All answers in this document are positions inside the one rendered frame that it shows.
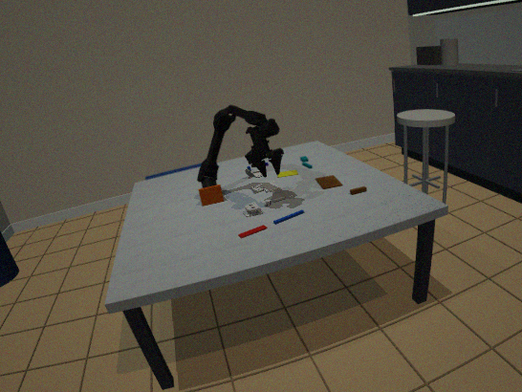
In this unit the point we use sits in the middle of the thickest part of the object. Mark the blue rectangular bar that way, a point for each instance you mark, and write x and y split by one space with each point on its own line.
288 217

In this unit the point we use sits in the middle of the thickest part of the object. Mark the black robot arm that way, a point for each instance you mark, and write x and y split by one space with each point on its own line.
222 122

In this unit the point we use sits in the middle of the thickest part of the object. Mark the yellow square plate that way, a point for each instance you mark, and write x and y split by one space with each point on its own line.
287 173

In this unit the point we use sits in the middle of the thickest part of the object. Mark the red flat bar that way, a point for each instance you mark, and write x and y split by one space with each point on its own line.
252 231

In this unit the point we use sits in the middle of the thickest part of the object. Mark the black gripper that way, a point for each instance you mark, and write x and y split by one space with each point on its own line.
275 157

